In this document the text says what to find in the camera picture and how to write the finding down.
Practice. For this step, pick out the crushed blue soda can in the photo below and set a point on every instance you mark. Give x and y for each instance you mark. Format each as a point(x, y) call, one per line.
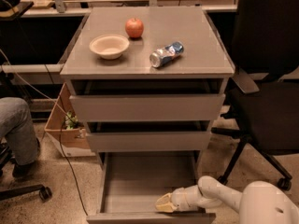
point(166, 54)

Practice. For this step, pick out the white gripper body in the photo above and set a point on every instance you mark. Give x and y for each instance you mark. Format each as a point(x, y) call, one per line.
point(179, 199)

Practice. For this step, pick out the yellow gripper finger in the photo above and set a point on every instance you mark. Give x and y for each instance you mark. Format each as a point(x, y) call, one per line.
point(164, 199)
point(166, 207)

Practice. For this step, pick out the green item in box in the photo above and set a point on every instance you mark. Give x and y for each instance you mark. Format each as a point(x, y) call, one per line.
point(70, 121)

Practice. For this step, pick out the black office chair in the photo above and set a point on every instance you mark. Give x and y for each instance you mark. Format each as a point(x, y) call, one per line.
point(264, 48)

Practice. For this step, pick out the grey drawer cabinet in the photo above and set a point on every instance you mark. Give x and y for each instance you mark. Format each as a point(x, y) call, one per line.
point(203, 67)

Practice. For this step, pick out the grey middle drawer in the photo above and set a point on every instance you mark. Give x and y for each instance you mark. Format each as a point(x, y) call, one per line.
point(148, 141)

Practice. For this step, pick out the grey top drawer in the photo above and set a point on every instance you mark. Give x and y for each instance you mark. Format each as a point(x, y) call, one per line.
point(172, 107)

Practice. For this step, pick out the black chair base left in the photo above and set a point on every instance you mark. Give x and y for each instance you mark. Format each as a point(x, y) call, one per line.
point(44, 192)

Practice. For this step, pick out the red apple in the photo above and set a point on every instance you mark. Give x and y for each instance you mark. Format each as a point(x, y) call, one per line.
point(134, 27)

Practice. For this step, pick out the grey bottom drawer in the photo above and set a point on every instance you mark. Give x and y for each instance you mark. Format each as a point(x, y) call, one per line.
point(132, 182)

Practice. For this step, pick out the black shoe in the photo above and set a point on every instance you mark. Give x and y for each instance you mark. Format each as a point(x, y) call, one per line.
point(23, 169)

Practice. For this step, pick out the grey drawer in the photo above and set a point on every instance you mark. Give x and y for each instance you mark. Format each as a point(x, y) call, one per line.
point(172, 107)
point(132, 182)
point(148, 141)

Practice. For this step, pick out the white paper bowl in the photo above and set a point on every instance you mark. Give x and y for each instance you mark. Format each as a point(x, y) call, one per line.
point(109, 47)

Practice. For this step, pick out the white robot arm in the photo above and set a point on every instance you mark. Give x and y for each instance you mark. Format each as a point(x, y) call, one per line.
point(259, 203)

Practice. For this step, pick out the cardboard box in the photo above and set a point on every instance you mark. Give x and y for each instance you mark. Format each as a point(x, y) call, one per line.
point(69, 142)

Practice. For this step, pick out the person leg in jeans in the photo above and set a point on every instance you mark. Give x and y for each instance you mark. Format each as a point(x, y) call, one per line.
point(17, 127)

